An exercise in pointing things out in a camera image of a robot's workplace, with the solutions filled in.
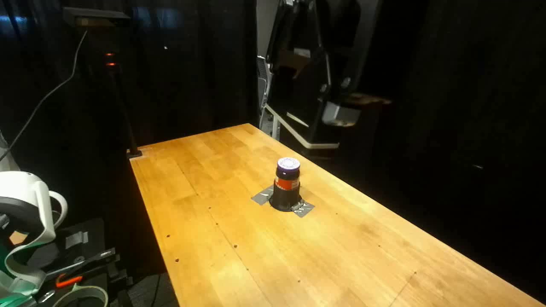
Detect white cable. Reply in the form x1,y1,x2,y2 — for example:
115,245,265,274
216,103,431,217
0,28,91,161

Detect white frame cart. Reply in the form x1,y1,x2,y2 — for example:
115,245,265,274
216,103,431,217
257,54,340,149

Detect black clamp with orange handle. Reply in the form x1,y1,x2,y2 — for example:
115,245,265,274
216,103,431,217
38,248,130,307

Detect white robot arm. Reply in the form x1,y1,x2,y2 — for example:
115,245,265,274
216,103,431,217
0,168,69,294

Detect black camera tripod stand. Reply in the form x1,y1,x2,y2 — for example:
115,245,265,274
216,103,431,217
62,6,142,158

